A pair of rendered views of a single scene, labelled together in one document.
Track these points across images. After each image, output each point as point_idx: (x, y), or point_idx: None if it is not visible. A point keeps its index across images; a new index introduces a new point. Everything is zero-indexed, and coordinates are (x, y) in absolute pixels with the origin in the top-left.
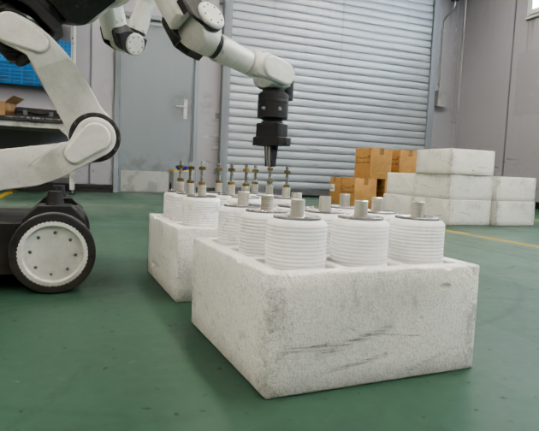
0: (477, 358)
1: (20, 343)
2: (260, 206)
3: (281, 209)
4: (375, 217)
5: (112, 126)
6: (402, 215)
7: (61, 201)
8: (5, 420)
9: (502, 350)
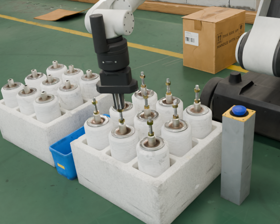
0: None
1: (157, 95)
2: (81, 77)
3: (67, 74)
4: (29, 77)
5: (237, 43)
6: (18, 84)
7: (229, 79)
8: None
9: None
